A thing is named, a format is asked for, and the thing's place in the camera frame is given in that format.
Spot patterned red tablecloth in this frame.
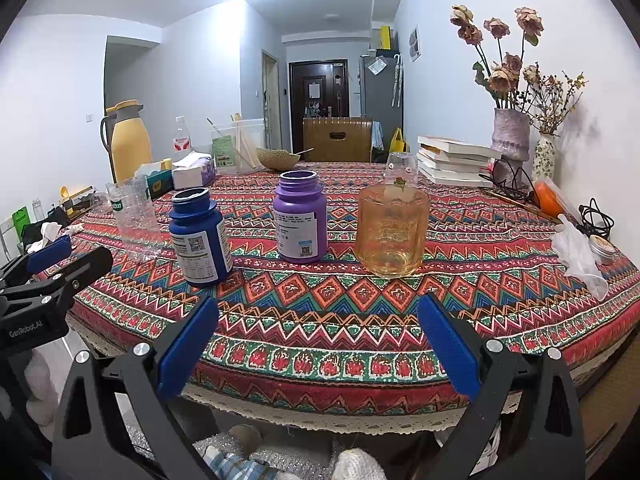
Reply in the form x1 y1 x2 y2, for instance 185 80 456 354
37 161 640 433

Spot yellow thermos jug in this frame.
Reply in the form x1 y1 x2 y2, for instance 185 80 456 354
110 100 152 183

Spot amber glass cup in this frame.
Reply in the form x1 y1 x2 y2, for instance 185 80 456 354
356 183 432 278

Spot bundle of wooden chopsticks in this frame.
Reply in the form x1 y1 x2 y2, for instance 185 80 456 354
231 114 263 168

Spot wooden interior door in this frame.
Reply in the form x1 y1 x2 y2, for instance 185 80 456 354
261 50 281 148

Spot black bag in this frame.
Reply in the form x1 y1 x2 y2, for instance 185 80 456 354
20 207 71 242

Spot yellow flower branches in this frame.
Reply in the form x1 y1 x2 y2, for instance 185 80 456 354
522 72 588 136

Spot brown chair back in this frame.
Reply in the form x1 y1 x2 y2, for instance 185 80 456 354
303 117 373 163

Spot black cable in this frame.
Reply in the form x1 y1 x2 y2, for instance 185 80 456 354
578 198 615 238

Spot woven bowl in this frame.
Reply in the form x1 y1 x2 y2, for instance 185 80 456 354
256 147 301 171

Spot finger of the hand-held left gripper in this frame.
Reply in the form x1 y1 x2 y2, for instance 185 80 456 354
0 246 115 311
0 234 73 291

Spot grey pink vase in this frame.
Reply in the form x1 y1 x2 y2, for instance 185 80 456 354
490 107 532 188

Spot water bottle with red label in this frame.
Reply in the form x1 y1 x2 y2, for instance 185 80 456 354
172 116 193 153

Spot dark entrance door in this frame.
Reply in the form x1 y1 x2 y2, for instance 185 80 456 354
288 60 349 148

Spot grey refrigerator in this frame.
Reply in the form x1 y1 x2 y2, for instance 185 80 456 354
359 52 401 121

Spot dried pink roses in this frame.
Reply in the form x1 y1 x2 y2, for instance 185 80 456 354
450 5 546 111

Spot crumpled white tissue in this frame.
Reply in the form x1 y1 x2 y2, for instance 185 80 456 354
27 221 83 253

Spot white fuzzy cloth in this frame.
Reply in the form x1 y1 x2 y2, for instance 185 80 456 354
334 449 387 480

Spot blue striped cloth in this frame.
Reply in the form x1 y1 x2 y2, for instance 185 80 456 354
200 446 283 480

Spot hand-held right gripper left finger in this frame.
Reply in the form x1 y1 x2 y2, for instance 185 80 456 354
52 297 221 480

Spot clear plastic container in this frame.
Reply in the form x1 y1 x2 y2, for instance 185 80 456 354
211 118 266 175

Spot stack of white books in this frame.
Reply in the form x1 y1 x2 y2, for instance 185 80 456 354
416 135 502 186

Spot blue plastic bottle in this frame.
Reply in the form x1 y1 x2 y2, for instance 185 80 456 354
168 187 234 288

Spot clear cut plastic bottle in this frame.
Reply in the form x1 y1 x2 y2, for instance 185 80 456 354
106 177 163 263

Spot white folded umbrella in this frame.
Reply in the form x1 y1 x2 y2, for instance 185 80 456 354
391 55 404 107

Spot wooden stick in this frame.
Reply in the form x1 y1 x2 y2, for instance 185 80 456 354
482 187 561 224

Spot purple white tissue pack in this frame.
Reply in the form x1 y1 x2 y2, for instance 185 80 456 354
171 151 217 190

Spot small round tin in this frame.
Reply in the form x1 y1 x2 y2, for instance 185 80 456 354
589 235 617 263

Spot white glove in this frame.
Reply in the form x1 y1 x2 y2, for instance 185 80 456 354
551 213 610 301

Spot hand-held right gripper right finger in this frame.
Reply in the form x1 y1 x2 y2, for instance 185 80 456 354
417 294 587 480

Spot small floral vase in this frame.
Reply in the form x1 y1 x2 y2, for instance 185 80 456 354
531 133 557 181

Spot silver bubble wrap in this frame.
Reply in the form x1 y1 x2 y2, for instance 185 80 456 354
270 447 333 480

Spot green tissue box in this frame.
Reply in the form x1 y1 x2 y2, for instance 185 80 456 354
134 162 175 198

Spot green label packet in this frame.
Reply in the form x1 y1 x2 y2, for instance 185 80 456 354
212 136 238 168

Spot purple plastic bottle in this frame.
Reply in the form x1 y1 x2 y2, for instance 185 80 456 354
272 170 328 263

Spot orange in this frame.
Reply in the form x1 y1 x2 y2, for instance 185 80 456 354
532 178 563 218

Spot black eyeglasses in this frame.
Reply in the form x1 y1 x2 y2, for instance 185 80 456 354
477 157 537 206

